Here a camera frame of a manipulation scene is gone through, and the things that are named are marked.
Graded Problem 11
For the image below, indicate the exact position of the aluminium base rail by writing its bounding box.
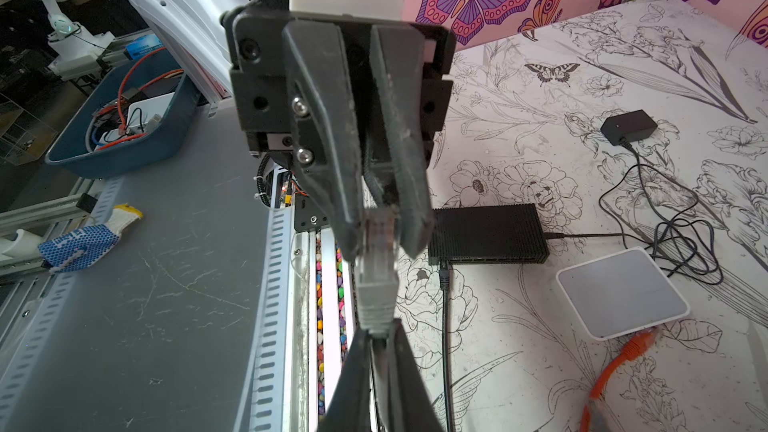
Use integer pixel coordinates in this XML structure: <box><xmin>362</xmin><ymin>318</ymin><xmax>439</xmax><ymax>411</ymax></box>
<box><xmin>1</xmin><ymin>103</ymin><xmax>336</xmax><ymax>431</ymax></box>

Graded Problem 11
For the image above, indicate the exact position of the grey ethernet cable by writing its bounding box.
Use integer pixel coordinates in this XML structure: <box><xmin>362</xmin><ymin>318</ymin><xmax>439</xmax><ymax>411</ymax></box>
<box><xmin>353</xmin><ymin>206</ymin><xmax>402</xmax><ymax>337</ymax></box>

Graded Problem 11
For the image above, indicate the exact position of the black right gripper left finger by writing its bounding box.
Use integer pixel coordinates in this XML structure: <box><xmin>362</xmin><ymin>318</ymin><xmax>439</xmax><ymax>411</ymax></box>
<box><xmin>317</xmin><ymin>329</ymin><xmax>371</xmax><ymax>432</ymax></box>

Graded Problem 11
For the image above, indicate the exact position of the red ethernet cable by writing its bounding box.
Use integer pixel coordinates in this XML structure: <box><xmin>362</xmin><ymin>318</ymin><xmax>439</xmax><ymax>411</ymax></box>
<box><xmin>578</xmin><ymin>328</ymin><xmax>661</xmax><ymax>432</ymax></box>

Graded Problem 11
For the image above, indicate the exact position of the black ethernet cable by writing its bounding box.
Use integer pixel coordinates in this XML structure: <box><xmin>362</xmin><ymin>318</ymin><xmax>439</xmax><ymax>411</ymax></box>
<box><xmin>437</xmin><ymin>260</ymin><xmax>457</xmax><ymax>432</ymax></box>

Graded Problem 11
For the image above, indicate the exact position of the white network switch box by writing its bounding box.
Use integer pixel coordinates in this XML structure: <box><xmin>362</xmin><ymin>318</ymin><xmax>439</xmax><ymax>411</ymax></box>
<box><xmin>555</xmin><ymin>247</ymin><xmax>691</xmax><ymax>341</ymax></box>

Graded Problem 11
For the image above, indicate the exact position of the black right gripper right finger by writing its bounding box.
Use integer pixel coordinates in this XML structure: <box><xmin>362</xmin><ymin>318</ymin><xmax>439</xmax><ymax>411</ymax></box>
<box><xmin>386</xmin><ymin>319</ymin><xmax>443</xmax><ymax>432</ymax></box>

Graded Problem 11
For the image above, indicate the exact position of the blue white work glove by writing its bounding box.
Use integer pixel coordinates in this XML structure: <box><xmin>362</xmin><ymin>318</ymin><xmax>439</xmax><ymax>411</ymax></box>
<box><xmin>38</xmin><ymin>204</ymin><xmax>143</xmax><ymax>273</ymax></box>

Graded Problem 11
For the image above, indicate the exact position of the black network switch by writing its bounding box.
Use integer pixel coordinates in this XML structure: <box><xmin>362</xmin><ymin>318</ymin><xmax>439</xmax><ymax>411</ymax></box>
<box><xmin>428</xmin><ymin>203</ymin><xmax>549</xmax><ymax>265</ymax></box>

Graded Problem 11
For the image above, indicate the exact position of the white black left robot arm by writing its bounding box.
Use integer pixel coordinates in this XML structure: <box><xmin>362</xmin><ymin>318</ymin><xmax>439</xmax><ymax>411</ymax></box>
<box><xmin>128</xmin><ymin>0</ymin><xmax>456</xmax><ymax>261</ymax></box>

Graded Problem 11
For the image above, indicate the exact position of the blue plastic bin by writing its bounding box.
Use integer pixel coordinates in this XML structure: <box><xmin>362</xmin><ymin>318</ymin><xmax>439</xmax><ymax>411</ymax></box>
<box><xmin>45</xmin><ymin>48</ymin><xmax>200</xmax><ymax>179</ymax></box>

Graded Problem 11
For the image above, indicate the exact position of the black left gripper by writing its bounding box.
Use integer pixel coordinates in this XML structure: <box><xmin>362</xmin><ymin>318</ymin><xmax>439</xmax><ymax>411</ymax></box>
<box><xmin>221</xmin><ymin>1</ymin><xmax>456</xmax><ymax>262</ymax></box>

